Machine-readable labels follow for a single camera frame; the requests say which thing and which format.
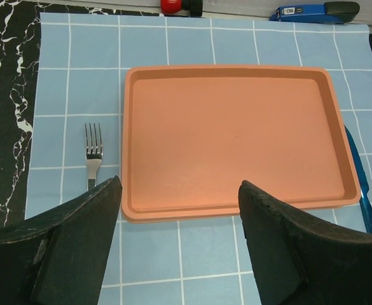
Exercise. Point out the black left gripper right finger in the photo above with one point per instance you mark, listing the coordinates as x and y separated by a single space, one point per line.
298 258

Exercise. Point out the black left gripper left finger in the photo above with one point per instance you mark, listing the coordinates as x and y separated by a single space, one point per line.
60 256

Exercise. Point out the blue patterned knife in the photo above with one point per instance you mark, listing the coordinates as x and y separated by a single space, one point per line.
365 205

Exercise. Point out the silver metal fork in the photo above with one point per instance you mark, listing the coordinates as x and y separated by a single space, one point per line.
94 152

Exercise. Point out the orange plastic tray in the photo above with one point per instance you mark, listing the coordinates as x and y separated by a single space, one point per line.
193 133

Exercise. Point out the blue checked tablecloth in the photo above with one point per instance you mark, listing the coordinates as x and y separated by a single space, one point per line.
82 66

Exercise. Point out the blue marker pen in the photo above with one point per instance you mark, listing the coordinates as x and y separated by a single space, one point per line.
333 12

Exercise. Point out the red capped marker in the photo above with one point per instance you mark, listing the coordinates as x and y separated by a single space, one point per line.
170 7

